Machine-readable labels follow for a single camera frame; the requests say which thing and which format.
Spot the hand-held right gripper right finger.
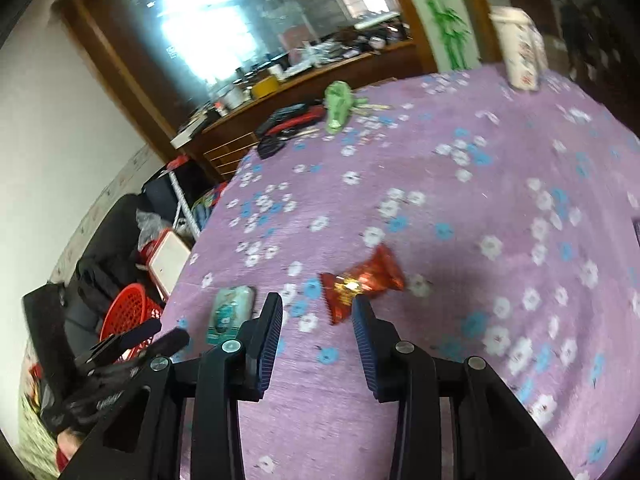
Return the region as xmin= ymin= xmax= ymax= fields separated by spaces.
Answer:
xmin=351 ymin=297 xmax=576 ymax=480

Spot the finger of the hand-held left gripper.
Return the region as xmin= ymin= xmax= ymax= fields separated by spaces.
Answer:
xmin=89 ymin=319 xmax=163 ymax=362
xmin=74 ymin=328 xmax=192 ymax=377

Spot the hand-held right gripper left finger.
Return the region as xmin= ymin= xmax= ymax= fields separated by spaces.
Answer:
xmin=60 ymin=291 xmax=284 ymax=480

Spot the red plastic basket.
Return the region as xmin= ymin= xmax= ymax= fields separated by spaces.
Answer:
xmin=99 ymin=282 xmax=165 ymax=366

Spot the red foil candy wrapper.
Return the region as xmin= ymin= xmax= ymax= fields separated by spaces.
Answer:
xmin=319 ymin=244 xmax=407 ymax=326

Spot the person's left hand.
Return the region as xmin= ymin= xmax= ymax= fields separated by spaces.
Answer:
xmin=56 ymin=430 xmax=93 ymax=457

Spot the teal white tissue packet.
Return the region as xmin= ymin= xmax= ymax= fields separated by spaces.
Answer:
xmin=205 ymin=284 xmax=258 ymax=347

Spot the red tub white lid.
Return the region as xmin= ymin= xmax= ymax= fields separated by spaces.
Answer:
xmin=137 ymin=227 xmax=193 ymax=301

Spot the black sofa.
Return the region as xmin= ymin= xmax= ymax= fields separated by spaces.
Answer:
xmin=22 ymin=192 xmax=151 ymax=361

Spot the clear plastic bag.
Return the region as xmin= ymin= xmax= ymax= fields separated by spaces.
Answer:
xmin=136 ymin=210 xmax=168 ymax=246

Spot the white metal pole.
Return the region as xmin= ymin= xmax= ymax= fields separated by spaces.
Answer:
xmin=167 ymin=170 xmax=201 ymax=241

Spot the dark bag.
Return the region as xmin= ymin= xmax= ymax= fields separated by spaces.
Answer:
xmin=141 ymin=157 xmax=211 ymax=221

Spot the wooden counter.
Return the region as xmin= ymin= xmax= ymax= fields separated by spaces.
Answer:
xmin=170 ymin=40 xmax=426 ymax=181

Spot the black red hand tool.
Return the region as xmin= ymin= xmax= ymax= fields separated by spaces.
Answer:
xmin=256 ymin=103 xmax=327 ymax=159

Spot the green cloth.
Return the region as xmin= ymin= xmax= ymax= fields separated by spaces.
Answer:
xmin=323 ymin=81 xmax=364 ymax=136

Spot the wood framed glass window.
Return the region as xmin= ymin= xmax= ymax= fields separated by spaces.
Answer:
xmin=70 ymin=0 xmax=416 ymax=126

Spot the white cartoon print cup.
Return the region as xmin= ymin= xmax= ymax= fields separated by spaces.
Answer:
xmin=489 ymin=6 xmax=549 ymax=92

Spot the green bamboo wall sticker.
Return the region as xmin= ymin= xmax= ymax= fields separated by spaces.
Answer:
xmin=407 ymin=0 xmax=473 ymax=68

